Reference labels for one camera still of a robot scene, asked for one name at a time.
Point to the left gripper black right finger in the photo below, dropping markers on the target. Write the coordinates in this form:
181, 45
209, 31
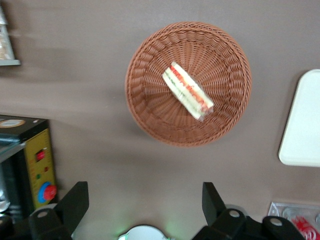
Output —
220, 220

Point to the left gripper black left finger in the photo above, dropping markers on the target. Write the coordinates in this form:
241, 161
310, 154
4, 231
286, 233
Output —
65, 215

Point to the triangle sandwich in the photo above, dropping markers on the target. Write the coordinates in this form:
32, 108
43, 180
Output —
187, 91

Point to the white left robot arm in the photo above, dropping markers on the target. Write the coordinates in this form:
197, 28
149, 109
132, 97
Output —
145, 233

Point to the beige plastic tray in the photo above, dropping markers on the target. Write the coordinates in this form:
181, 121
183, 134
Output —
302, 125

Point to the round brown wicker basket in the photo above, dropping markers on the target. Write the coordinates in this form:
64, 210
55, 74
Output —
155, 105

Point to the red emergency stop button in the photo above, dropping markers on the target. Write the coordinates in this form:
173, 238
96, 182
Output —
48, 192

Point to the clear acrylic bottle rack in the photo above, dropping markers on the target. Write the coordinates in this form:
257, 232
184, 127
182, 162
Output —
277, 210

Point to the black food warmer machine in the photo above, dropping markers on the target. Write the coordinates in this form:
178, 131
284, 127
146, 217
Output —
37, 150

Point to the red cola bottle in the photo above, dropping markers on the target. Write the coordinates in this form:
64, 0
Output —
307, 228

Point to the grey metal snack rack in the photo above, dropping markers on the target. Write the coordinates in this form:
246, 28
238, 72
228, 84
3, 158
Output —
7, 62

